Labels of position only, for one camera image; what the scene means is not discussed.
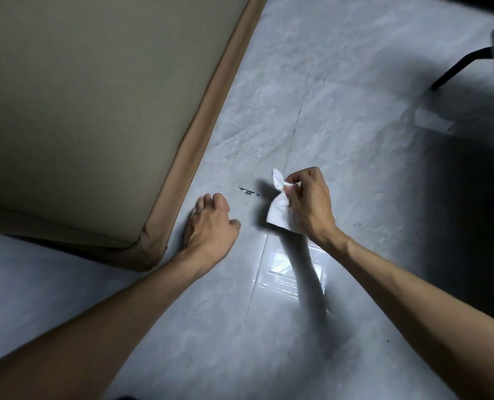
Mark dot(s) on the person's right hand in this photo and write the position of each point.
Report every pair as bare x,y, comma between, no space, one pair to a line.
311,208

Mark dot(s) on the person's left hand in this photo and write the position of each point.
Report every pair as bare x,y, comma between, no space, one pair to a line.
209,237

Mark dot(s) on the white tissue sheet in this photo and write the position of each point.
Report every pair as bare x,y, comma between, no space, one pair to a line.
278,212

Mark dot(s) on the person's right forearm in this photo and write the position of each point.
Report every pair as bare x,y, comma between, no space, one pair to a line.
430,312

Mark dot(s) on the person's left forearm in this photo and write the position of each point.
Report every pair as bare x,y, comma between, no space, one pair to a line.
76,337

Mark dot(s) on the beige leather sofa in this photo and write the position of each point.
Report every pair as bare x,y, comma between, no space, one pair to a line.
84,120

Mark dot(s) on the black metal table leg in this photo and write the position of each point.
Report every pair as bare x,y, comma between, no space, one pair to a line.
459,68

